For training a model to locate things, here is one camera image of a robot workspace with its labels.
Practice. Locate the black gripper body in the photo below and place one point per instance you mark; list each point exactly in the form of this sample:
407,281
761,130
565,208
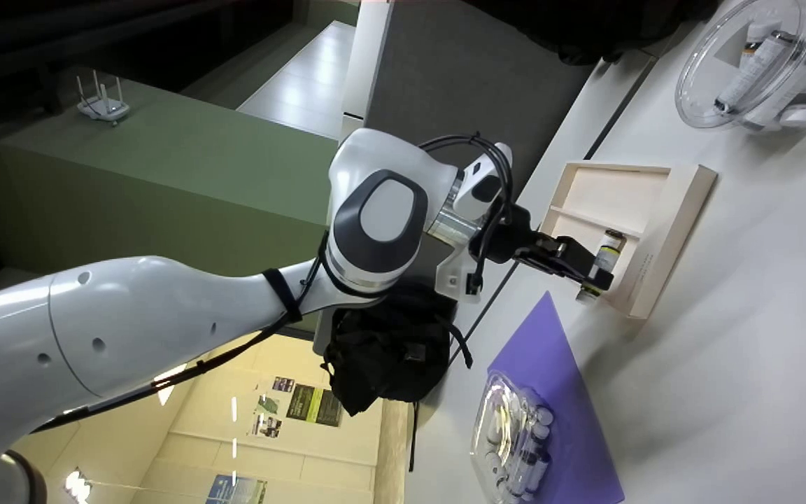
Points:
515,239

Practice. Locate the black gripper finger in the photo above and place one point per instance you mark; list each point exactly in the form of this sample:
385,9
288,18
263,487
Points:
598,281

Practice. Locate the white bottle with yellow band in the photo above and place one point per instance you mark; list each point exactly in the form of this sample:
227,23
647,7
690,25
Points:
605,257

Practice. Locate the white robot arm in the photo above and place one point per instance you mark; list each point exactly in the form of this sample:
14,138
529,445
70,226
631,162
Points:
407,235

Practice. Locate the purple mat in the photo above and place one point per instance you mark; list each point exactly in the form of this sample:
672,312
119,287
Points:
537,359

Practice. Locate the black backpack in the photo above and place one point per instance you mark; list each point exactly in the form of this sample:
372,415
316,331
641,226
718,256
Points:
396,347

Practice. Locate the clear bowl of small bottles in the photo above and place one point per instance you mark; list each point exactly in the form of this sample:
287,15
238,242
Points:
511,442

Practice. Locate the large clear plastic bowl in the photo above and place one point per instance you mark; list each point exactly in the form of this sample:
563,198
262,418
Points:
728,40

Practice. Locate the white tube in large bowl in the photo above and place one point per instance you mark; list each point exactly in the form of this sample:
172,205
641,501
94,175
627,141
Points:
764,57

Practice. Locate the green partition cabinet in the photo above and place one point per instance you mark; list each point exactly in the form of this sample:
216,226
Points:
178,176

